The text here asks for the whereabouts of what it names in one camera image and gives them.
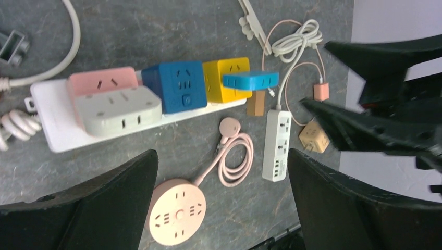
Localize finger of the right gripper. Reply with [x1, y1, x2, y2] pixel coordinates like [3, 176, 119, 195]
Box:
[325, 35, 441, 105]
[300, 98, 441, 156]

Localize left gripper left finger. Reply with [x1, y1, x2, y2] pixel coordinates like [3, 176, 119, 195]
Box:
[1, 149, 158, 249]

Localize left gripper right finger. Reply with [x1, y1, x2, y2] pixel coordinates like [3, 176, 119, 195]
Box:
[287, 149, 441, 249]

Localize beige dragon print plug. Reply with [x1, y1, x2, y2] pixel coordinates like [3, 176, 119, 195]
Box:
[299, 121, 330, 154]

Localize light blue adapter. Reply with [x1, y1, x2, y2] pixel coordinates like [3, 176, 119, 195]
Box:
[223, 71, 279, 91]

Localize long white power strip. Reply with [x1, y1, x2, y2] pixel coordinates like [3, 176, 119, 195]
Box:
[24, 79, 246, 153]

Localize round pink socket base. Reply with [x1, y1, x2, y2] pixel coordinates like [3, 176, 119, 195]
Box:
[145, 179, 206, 246]

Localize pink white plug adapter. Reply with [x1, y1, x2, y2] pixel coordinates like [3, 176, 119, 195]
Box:
[66, 66, 163, 137]

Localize white plug under orange strip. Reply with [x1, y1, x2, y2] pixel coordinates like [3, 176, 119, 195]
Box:
[1, 109, 42, 152]

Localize pink square charger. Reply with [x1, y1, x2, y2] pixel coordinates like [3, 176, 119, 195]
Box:
[313, 83, 329, 102]

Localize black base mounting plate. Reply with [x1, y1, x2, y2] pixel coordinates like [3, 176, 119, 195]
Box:
[250, 223, 306, 250]

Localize small white power strip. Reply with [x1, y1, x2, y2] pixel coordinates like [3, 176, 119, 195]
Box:
[262, 110, 291, 182]

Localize small brown block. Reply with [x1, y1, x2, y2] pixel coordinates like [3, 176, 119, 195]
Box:
[247, 91, 265, 116]

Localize blue cube adapter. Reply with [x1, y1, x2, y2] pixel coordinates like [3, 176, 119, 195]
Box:
[141, 61, 207, 114]

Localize yellow cube adapter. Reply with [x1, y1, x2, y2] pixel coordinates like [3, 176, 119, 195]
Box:
[202, 57, 252, 103]

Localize gray black flat tool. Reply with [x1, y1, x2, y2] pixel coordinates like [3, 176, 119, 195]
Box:
[1, 30, 30, 67]

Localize white bundled power cord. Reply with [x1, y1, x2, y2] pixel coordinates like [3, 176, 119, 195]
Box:
[271, 19, 324, 111]

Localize pink coiled cable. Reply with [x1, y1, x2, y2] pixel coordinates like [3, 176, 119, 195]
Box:
[192, 117, 254, 188]

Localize white coiled cord with plug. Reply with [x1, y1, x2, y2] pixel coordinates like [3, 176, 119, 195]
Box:
[0, 0, 81, 92]

